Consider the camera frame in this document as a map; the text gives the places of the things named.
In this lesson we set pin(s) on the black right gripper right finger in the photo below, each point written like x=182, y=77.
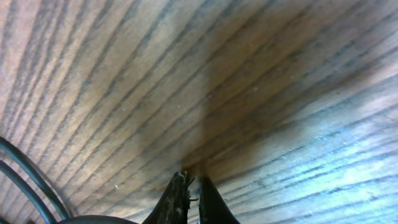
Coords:
x=212, y=208

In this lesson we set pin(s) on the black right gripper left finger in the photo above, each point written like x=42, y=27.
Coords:
x=172, y=207

